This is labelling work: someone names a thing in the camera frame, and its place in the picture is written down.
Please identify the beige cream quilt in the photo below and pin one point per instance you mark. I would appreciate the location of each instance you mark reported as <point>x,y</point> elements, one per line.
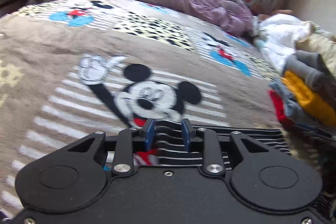
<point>315,39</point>

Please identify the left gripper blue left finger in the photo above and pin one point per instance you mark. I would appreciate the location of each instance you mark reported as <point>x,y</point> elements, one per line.
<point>147,132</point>

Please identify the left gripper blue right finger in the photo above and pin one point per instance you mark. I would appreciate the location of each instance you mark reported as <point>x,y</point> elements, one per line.
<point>188,132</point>

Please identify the black white striped garment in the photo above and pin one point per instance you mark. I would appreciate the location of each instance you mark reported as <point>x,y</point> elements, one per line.
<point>211,146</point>

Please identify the white puffy quilt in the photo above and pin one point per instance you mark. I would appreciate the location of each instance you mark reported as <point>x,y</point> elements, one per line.
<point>275,37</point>

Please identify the yellow folded garment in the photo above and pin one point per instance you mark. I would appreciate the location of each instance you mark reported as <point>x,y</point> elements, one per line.
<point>309,100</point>

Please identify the Mickey Mouse bed blanket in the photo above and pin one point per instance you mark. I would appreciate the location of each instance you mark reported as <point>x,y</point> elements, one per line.
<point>72,67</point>

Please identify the red folded garment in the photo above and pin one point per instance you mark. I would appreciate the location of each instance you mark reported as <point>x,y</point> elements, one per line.
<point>279,110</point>

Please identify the blue grey folded garment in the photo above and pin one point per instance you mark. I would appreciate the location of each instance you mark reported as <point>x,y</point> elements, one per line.
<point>292,110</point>

